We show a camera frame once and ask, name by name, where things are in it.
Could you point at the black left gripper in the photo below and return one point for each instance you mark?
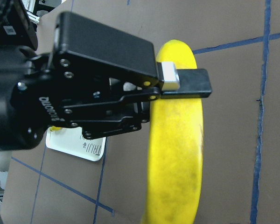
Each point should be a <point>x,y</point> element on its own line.
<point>34,95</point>

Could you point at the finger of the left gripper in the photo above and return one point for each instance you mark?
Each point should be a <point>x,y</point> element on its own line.
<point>88,48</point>
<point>112,126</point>

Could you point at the yellow banana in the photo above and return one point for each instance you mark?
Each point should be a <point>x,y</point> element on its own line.
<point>54,128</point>
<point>175,153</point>

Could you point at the white bear tray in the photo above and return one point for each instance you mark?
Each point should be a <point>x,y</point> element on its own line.
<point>71,141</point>

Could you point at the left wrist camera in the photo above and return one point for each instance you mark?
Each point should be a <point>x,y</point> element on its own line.
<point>15,25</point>

